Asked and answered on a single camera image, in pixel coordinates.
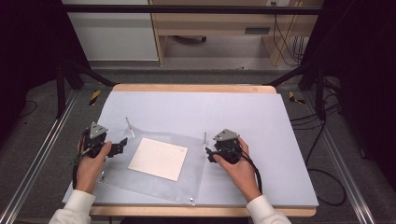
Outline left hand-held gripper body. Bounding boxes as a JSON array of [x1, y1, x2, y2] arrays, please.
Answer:
[[80, 121, 109, 159]]

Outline black metal stand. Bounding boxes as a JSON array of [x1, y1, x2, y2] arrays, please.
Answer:
[[263, 61, 329, 121], [55, 59, 117, 119]]

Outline clear acrylic picture frame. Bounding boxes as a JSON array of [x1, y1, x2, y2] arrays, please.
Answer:
[[96, 117, 209, 206]]

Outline thin black floor cable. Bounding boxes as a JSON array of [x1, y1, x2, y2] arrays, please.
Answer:
[[18, 100, 38, 119]]

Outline aluminium floor rail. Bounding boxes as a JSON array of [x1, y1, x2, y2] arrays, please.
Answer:
[[0, 89, 79, 224], [302, 91, 377, 224]]

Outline white table mat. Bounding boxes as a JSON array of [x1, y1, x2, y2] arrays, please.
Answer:
[[62, 90, 319, 208]]

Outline wooden desk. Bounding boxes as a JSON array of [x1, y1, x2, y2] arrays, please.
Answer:
[[148, 0, 325, 67]]

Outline person's right hand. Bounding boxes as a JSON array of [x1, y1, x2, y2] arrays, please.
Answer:
[[212, 137, 263, 203]]

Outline bundle of black floor cables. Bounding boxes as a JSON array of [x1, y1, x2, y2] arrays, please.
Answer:
[[289, 91, 342, 132]]

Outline yellow clamp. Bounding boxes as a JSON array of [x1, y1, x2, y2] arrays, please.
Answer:
[[288, 91, 306, 106], [88, 89, 102, 106]]

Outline white cabinet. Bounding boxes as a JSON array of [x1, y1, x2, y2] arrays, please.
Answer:
[[61, 0, 161, 63]]

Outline person's left hand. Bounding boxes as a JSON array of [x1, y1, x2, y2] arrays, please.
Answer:
[[75, 140, 113, 194]]

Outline yellow clamp left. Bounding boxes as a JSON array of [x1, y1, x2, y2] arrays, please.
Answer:
[[88, 89, 102, 106]]

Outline black horizontal crossbar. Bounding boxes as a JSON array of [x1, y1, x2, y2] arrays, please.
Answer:
[[60, 4, 323, 16]]

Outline grey label on desk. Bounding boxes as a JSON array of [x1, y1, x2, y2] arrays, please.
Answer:
[[244, 27, 271, 35]]

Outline picture card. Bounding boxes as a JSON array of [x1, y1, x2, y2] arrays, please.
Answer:
[[127, 137, 190, 183]]

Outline hanging cables under desk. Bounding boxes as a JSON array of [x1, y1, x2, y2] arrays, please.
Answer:
[[270, 1, 310, 67]]

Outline yellow clamp right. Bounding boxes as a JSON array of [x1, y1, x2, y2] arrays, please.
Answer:
[[288, 91, 306, 106]]

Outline black looping floor cable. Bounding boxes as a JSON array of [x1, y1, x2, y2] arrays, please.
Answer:
[[304, 119, 347, 207]]

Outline black curtain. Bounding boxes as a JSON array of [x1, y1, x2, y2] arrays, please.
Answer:
[[0, 0, 92, 147], [301, 0, 396, 190]]

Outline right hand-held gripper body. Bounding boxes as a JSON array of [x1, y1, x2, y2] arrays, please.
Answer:
[[212, 128, 245, 165]]

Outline left hand-held gripper cable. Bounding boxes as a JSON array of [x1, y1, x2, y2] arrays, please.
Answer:
[[71, 128, 93, 190]]

